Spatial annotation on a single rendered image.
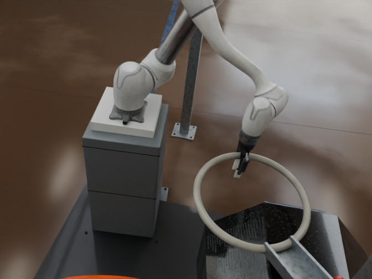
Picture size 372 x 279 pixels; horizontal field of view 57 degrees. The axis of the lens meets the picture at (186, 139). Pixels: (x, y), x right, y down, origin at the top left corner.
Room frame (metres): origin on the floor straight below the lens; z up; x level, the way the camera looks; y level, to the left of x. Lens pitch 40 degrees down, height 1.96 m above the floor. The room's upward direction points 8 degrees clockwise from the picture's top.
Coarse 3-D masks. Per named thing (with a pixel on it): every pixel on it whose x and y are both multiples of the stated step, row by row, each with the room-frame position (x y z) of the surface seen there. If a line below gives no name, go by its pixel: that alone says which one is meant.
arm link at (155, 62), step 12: (216, 0) 1.43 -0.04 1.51; (180, 24) 1.52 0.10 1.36; (192, 24) 1.50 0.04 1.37; (168, 36) 1.56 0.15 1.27; (180, 36) 1.52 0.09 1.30; (156, 48) 1.67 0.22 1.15; (168, 48) 1.55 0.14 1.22; (180, 48) 1.56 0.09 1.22; (144, 60) 1.61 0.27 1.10; (156, 60) 1.58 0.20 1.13; (168, 60) 1.57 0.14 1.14; (156, 72) 1.56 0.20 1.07; (168, 72) 1.58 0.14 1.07; (156, 84) 1.56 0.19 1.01
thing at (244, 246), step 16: (224, 160) 1.15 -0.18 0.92; (256, 160) 1.18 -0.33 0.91; (288, 176) 1.11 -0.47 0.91; (304, 192) 1.02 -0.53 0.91; (304, 208) 0.95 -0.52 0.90; (208, 224) 0.80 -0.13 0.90; (304, 224) 0.86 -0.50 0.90; (224, 240) 0.75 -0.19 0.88; (240, 240) 0.75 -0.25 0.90; (288, 240) 0.78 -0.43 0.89
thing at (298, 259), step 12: (276, 252) 0.74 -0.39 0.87; (288, 252) 0.74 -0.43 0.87; (300, 252) 0.73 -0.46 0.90; (276, 264) 0.67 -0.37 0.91; (288, 264) 0.69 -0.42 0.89; (300, 264) 0.69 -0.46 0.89; (312, 264) 0.67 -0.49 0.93; (288, 276) 0.61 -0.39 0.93; (300, 276) 0.64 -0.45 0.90; (312, 276) 0.64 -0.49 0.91; (324, 276) 0.62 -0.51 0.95
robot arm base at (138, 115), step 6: (144, 102) 1.56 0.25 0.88; (114, 108) 1.46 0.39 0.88; (144, 108) 1.51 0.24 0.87; (114, 114) 1.42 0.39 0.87; (120, 114) 1.42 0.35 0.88; (126, 114) 1.41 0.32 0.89; (132, 114) 1.42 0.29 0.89; (138, 114) 1.45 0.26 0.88; (126, 120) 1.37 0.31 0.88; (132, 120) 1.41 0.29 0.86; (138, 120) 1.41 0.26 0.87
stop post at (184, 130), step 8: (200, 32) 2.41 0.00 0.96; (192, 40) 2.41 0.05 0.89; (200, 40) 2.41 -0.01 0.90; (192, 48) 2.41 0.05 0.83; (200, 48) 2.45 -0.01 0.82; (192, 56) 2.41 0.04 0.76; (192, 64) 2.41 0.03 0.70; (192, 72) 2.41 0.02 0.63; (192, 80) 2.41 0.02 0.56; (184, 88) 2.42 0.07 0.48; (192, 88) 2.41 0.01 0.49; (184, 96) 2.42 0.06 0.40; (192, 96) 2.41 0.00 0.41; (184, 104) 2.41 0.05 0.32; (192, 104) 2.43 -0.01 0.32; (184, 112) 2.41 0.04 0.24; (184, 120) 2.41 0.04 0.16; (176, 128) 2.47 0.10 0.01; (184, 128) 2.41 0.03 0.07; (192, 128) 2.50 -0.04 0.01; (176, 136) 2.36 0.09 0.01; (184, 136) 2.38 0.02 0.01; (192, 136) 2.39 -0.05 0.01
